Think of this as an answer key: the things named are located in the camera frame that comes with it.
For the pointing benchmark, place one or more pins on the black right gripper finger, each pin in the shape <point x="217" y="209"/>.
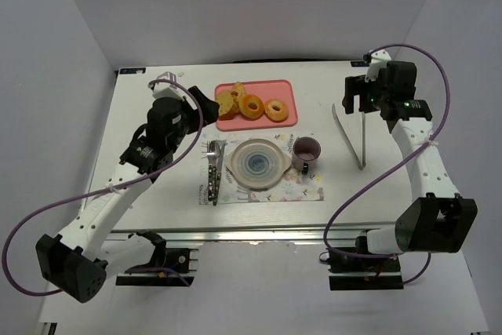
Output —
<point x="354" y="86"/>
<point x="365" y="103"/>

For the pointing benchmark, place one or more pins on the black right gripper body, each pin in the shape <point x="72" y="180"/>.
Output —
<point x="356" y="94"/>

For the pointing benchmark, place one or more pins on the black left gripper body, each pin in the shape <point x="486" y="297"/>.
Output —
<point x="197" y="105"/>

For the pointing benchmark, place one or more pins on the yellow bread slice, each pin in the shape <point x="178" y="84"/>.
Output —
<point x="226" y="105"/>

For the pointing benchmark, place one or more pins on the metal tongs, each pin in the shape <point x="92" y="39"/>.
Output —
<point x="352" y="128"/>

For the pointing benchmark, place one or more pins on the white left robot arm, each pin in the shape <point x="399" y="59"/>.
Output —
<point x="76" y="260"/>

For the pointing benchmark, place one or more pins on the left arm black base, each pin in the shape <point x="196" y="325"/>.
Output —
<point x="168" y="266"/>

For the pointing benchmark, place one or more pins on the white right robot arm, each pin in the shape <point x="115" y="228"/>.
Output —
<point x="439" y="217"/>

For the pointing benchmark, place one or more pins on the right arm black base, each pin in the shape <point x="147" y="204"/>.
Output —
<point x="355" y="274"/>

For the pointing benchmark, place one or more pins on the bread slice behind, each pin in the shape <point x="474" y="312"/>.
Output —
<point x="238" y="91"/>

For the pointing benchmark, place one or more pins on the glazed donut left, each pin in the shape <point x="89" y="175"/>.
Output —
<point x="251" y="106"/>

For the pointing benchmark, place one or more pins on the glazed donut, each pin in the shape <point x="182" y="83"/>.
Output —
<point x="276" y="110"/>
<point x="251" y="106"/>

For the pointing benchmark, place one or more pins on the glazed donut right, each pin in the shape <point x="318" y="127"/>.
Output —
<point x="276" y="110"/>

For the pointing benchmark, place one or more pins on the pink rectangular tray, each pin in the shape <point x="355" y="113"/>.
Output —
<point x="265" y="90"/>

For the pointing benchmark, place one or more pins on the mauve mug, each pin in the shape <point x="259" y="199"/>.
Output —
<point x="305" y="153"/>

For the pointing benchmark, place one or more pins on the floral paper placemat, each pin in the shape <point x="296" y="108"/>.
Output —
<point x="292" y="186"/>

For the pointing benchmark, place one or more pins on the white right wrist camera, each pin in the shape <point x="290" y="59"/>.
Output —
<point x="376" y="60"/>

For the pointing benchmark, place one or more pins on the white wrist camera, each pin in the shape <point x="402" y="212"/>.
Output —
<point x="162" y="89"/>
<point x="376" y="60"/>

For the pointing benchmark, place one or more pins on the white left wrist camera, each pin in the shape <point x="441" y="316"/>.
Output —
<point x="162" y="89"/>

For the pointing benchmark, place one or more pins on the metal fork patterned handle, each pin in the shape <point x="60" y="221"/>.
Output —
<point x="211" y="156"/>

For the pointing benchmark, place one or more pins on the metal spoon patterned handle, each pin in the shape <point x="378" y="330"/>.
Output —
<point x="221" y="144"/>

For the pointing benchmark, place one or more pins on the aluminium table frame rail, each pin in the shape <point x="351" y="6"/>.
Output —
<point x="342" y="232"/>

